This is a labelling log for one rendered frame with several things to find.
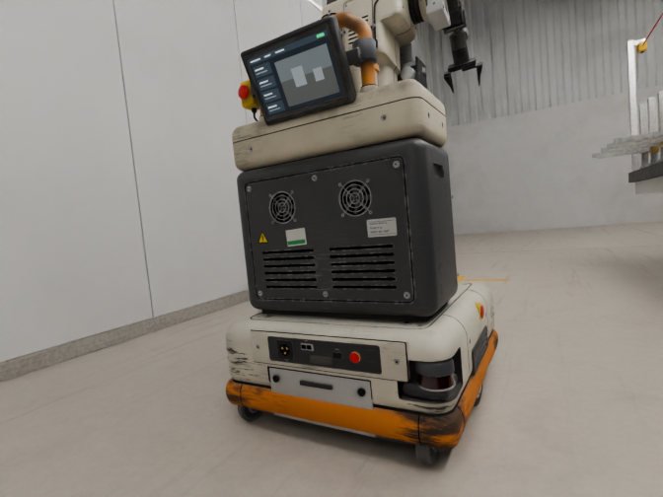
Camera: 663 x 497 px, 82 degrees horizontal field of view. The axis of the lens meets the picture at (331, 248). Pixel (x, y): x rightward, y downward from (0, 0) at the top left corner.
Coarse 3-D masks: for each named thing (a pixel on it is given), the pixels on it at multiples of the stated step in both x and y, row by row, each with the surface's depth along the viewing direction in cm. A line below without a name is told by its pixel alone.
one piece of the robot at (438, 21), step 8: (432, 0) 114; (440, 0) 113; (432, 8) 114; (440, 8) 113; (432, 16) 116; (440, 16) 116; (448, 16) 119; (432, 24) 120; (440, 24) 120; (448, 24) 120
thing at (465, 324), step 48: (480, 288) 121; (240, 336) 101; (384, 336) 82; (432, 336) 77; (480, 336) 102; (240, 384) 103; (288, 384) 94; (336, 384) 87; (384, 384) 80; (432, 384) 75; (480, 384) 97; (384, 432) 81; (432, 432) 76
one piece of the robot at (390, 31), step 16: (352, 0) 120; (368, 0) 117; (384, 0) 115; (400, 0) 113; (416, 0) 117; (368, 16) 117; (384, 16) 115; (400, 16) 114; (416, 16) 120; (352, 32) 120; (384, 32) 116; (400, 32) 121; (384, 48) 116; (384, 64) 121; (400, 64) 127; (384, 80) 121; (400, 80) 129
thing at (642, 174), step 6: (654, 162) 250; (660, 162) 223; (642, 168) 263; (648, 168) 248; (654, 168) 236; (660, 168) 224; (630, 174) 298; (636, 174) 280; (642, 174) 264; (648, 174) 249; (654, 174) 236; (660, 174) 225; (630, 180) 300; (636, 180) 282
